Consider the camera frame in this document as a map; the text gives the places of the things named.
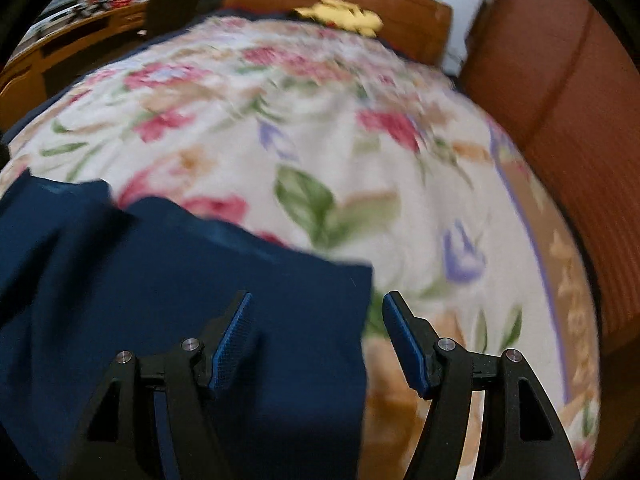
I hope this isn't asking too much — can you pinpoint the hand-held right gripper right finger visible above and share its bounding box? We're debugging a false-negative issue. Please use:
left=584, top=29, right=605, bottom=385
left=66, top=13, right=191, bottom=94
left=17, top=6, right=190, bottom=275
left=382, top=291, right=581, bottom=480

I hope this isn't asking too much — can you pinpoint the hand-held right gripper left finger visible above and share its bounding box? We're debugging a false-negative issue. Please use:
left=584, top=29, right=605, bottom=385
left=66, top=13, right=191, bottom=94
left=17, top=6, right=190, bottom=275
left=60, top=290, right=257, bottom=480

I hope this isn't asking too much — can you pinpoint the navy blue suit jacket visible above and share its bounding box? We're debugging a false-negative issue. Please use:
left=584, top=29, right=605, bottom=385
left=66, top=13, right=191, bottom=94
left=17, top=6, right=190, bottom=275
left=0, top=170, right=373, bottom=480

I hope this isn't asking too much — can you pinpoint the floral blanket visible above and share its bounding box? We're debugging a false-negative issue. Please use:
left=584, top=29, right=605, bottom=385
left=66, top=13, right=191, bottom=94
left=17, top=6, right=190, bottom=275
left=0, top=15, right=601, bottom=480

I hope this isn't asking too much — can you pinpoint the wooden louvered wardrobe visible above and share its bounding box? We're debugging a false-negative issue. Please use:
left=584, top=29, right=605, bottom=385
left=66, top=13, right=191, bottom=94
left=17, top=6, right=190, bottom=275
left=457, top=0, right=640, bottom=341

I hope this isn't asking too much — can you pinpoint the wooden bed headboard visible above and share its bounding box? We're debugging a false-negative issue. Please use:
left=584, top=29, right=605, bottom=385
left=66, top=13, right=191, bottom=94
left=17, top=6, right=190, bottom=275
left=225, top=0, right=453, bottom=68

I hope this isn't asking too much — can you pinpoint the yellow plush toy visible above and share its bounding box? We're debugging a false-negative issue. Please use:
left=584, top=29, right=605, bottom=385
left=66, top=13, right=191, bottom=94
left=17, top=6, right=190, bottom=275
left=292, top=0, right=385, bottom=38

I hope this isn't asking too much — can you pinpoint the wooden desk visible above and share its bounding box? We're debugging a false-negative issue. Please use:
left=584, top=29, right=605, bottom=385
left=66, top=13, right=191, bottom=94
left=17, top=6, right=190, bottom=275
left=0, top=0, right=151, bottom=131

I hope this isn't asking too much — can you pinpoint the dark chair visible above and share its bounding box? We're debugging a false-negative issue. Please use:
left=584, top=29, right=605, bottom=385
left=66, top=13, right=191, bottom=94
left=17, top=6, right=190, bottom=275
left=139, top=0, right=226, bottom=38

